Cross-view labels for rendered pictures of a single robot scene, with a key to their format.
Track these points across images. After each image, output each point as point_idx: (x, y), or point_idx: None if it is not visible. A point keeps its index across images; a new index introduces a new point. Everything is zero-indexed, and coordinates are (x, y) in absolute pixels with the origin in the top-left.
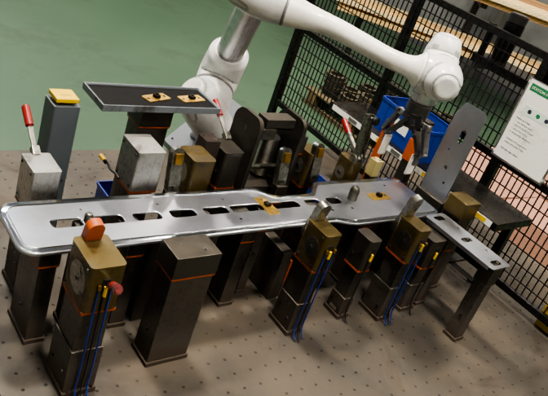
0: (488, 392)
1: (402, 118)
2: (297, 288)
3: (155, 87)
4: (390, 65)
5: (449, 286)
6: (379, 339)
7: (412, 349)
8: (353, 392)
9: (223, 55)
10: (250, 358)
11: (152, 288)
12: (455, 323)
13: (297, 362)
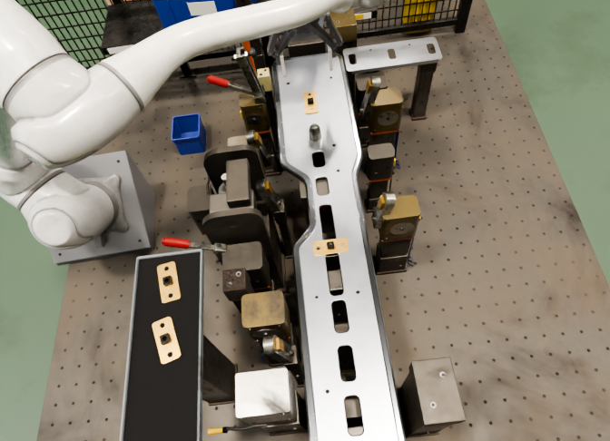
0: (486, 125)
1: (291, 30)
2: (398, 249)
3: (132, 328)
4: (312, 19)
5: None
6: (417, 183)
7: (431, 161)
8: (480, 243)
9: (21, 166)
10: (433, 320)
11: (421, 428)
12: (420, 109)
13: (440, 277)
